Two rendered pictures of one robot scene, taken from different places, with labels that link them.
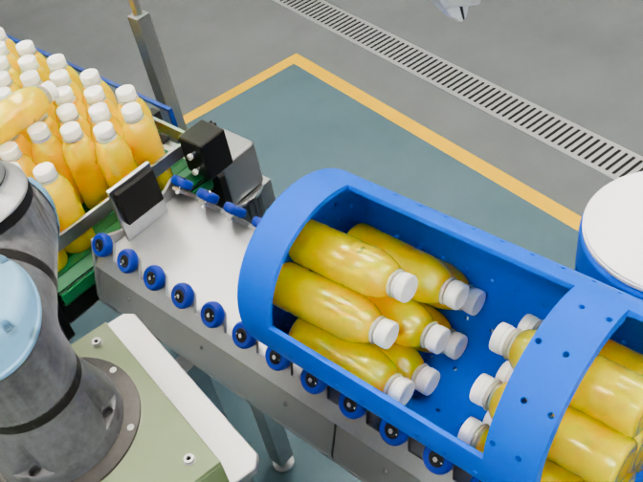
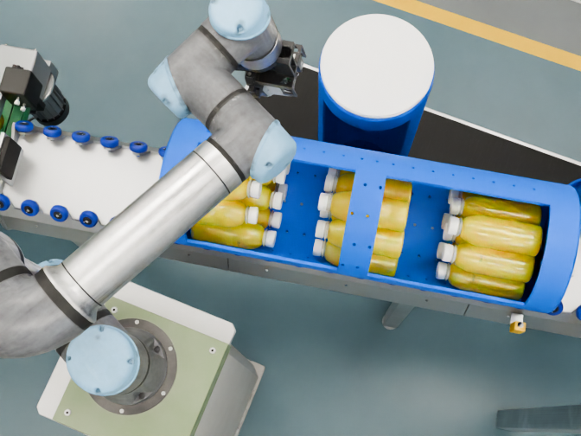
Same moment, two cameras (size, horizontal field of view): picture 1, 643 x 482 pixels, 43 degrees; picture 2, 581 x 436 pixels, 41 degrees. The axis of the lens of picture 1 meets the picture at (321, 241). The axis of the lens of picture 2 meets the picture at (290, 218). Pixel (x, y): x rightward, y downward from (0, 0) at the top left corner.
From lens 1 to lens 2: 0.85 m
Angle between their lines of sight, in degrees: 34
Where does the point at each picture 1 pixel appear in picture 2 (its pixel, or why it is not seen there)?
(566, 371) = (370, 224)
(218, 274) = (97, 189)
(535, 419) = (361, 250)
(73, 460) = (158, 381)
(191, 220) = (47, 151)
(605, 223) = (335, 75)
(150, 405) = (172, 331)
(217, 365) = not seen: hidden behind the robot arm
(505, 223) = not seen: outside the picture
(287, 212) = not seen: hidden behind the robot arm
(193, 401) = (179, 310)
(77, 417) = (154, 364)
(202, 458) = (218, 346)
